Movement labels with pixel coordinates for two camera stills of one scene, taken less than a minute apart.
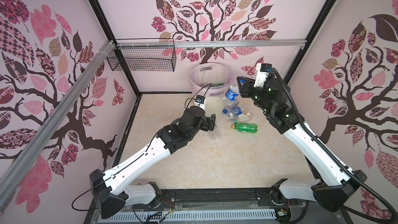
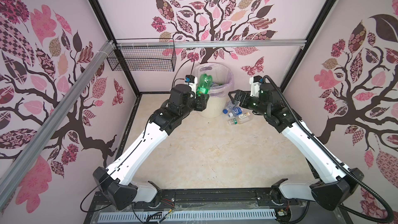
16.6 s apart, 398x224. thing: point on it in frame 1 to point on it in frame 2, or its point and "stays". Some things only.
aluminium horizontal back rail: [211, 43] stays
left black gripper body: [204, 125] to [199, 103]
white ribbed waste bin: [213, 105] stays
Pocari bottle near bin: [236, 111] stays
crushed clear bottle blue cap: [230, 106] stays
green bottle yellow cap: [248, 128] to [204, 83]
